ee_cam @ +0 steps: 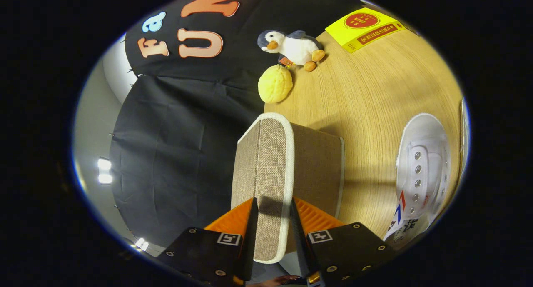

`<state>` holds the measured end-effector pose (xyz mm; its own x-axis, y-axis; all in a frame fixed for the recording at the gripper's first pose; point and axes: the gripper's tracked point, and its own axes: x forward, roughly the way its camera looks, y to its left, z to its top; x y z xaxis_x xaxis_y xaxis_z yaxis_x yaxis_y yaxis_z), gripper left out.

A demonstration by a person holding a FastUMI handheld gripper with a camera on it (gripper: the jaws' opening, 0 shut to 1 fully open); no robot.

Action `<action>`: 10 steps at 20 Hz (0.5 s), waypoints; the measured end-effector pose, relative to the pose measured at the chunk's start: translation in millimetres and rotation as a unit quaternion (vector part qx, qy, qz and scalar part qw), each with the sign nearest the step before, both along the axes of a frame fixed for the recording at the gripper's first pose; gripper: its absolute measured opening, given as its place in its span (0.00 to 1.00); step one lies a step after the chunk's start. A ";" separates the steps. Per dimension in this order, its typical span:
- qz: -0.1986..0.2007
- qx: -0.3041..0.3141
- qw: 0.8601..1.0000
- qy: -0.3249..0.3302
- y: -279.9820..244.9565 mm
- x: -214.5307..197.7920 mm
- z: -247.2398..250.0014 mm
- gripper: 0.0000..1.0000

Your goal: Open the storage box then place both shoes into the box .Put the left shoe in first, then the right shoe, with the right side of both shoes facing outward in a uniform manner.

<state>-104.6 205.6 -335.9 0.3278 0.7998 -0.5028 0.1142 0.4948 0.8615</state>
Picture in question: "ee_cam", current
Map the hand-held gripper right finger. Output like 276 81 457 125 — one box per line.
289 197 396 287

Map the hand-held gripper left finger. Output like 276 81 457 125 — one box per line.
156 197 259 287

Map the beige fabric storage box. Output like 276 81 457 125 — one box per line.
230 112 345 265

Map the white canvas shoe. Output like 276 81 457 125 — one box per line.
459 97 472 165
382 113 452 242

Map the yellow bun plush toy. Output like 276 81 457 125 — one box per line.
257 65 294 104

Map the penguin plush toy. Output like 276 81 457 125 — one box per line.
257 29 326 72

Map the yellow book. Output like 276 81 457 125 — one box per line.
325 7 406 54

